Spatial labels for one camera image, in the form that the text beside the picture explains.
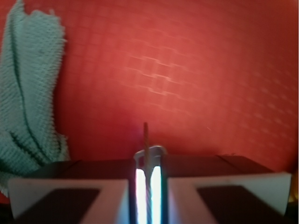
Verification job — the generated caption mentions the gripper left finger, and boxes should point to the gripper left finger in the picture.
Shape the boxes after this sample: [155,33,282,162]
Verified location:
[8,159,135,224]

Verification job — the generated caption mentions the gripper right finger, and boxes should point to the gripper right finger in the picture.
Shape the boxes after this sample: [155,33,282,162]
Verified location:
[163,155,291,224]

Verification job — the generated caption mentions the red plastic tray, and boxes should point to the red plastic tray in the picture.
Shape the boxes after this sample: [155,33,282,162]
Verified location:
[0,0,299,206]

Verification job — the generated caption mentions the silver keys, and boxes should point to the silver keys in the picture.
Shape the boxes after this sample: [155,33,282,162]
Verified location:
[134,122,167,224]

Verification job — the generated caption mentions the light blue cloth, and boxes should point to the light blue cloth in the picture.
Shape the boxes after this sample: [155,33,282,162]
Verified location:
[0,0,69,196]

